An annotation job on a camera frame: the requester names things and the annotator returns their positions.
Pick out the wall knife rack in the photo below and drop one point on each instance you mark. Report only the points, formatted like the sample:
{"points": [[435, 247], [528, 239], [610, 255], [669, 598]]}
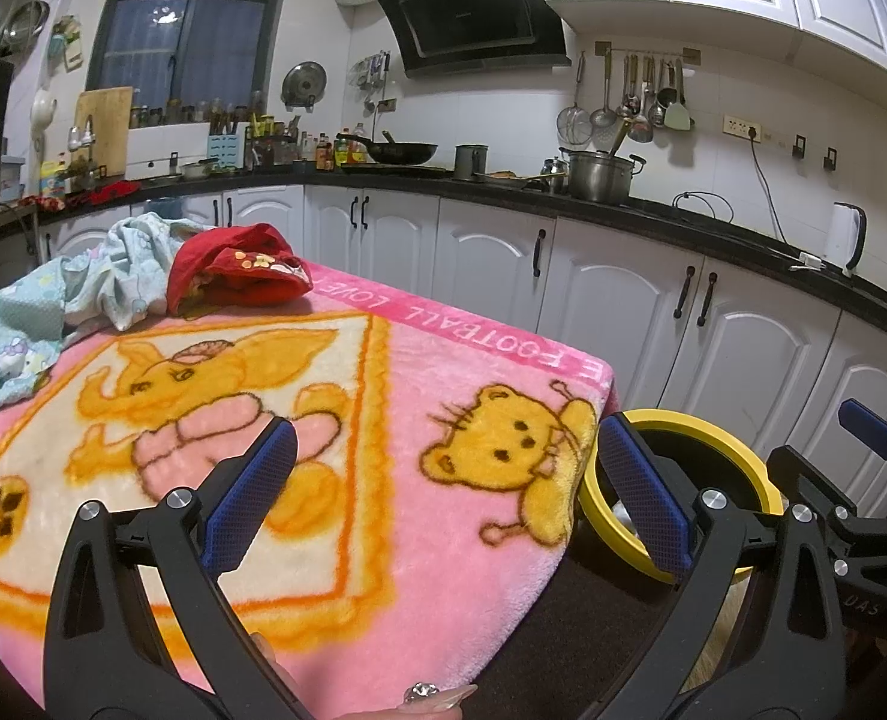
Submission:
{"points": [[372, 75]]}

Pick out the white charger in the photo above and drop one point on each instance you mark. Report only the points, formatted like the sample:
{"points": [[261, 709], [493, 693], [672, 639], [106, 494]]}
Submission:
{"points": [[809, 260]]}

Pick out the steel pot lid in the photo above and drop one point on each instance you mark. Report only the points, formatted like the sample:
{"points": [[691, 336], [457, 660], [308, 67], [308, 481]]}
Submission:
{"points": [[304, 82]]}

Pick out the yellow trash bin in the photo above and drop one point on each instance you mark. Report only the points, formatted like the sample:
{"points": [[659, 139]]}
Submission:
{"points": [[713, 480]]}

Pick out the wall utensil rail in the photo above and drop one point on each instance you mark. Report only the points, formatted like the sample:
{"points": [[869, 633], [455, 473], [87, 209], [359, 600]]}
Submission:
{"points": [[638, 50]]}

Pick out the group of sauce bottles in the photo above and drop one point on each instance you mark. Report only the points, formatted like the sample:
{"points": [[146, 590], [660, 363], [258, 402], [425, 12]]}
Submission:
{"points": [[338, 154]]}

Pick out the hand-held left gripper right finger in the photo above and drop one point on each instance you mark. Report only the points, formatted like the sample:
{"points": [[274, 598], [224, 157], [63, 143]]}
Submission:
{"points": [[642, 491]]}

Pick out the black wall hook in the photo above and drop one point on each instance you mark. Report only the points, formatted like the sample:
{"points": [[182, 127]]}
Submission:
{"points": [[831, 160], [799, 146]]}

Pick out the white electric kettle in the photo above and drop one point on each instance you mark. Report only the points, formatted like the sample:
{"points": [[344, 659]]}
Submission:
{"points": [[840, 236]]}

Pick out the black wok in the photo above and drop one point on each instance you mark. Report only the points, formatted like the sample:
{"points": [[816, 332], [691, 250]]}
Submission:
{"points": [[406, 154]]}

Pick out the person's left hand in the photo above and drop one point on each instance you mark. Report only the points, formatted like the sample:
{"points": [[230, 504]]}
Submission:
{"points": [[421, 705]]}

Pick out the row of spice jars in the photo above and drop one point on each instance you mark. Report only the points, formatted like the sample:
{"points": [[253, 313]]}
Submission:
{"points": [[188, 112]]}

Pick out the mesh strainer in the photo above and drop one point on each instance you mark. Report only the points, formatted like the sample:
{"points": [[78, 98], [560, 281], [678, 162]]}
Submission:
{"points": [[574, 127]]}

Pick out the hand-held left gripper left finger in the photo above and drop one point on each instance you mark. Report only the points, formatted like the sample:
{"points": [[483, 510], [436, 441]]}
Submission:
{"points": [[252, 491]]}

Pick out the dark seasoning jars cluster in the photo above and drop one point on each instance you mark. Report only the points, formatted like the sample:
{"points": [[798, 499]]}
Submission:
{"points": [[271, 146]]}

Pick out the steel mug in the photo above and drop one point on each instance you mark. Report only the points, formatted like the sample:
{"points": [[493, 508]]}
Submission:
{"points": [[469, 163]]}

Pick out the flat pan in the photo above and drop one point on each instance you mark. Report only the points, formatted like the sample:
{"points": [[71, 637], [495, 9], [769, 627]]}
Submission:
{"points": [[503, 178]]}

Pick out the red printed cloth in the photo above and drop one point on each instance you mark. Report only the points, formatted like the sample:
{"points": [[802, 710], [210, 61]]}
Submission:
{"points": [[218, 255]]}

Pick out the steel colander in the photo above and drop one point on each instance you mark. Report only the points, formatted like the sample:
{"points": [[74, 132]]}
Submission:
{"points": [[23, 22]]}

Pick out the light blue printed cloth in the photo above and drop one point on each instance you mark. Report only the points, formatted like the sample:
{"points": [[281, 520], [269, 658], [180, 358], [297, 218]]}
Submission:
{"points": [[23, 315]]}

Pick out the green spatula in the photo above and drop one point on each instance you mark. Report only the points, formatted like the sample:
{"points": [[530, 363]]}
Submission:
{"points": [[679, 114]]}

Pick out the black range hood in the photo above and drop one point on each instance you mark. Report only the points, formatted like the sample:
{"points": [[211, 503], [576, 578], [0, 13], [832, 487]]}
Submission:
{"points": [[473, 7]]}

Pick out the wooden cutting board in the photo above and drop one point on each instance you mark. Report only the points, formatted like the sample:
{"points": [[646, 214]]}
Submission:
{"points": [[106, 127]]}

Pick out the steel stockpot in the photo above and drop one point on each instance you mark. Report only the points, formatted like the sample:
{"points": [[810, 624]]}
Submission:
{"points": [[600, 176]]}

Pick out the pink printed blanket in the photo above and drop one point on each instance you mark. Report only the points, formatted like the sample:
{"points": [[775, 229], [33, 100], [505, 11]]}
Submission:
{"points": [[413, 360]]}

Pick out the white wall fixture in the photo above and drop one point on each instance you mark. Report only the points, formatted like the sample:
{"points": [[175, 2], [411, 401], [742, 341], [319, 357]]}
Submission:
{"points": [[42, 109]]}

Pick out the dark kitchen window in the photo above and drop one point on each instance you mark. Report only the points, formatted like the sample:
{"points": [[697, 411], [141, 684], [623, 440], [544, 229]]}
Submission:
{"points": [[188, 37]]}

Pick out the white lower cabinets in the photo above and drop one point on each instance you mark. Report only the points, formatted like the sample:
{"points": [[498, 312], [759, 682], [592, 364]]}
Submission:
{"points": [[608, 277]]}

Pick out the red rag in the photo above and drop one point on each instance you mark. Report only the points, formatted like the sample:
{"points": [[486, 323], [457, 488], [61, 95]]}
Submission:
{"points": [[113, 191]]}

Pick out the white wall socket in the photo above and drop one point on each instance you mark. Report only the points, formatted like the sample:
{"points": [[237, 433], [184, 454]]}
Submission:
{"points": [[735, 125]]}

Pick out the blue utensil holder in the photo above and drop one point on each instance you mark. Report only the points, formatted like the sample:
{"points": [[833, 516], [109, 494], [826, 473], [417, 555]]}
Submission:
{"points": [[226, 154]]}

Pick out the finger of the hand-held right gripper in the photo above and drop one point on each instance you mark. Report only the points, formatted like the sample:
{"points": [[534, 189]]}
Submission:
{"points": [[803, 476], [870, 427]]}

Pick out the small steel kettle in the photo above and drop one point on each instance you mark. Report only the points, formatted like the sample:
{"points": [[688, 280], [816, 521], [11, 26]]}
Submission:
{"points": [[554, 176]]}

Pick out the steel faucet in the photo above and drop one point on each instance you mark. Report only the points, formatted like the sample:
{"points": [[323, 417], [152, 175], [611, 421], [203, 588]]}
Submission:
{"points": [[80, 136]]}

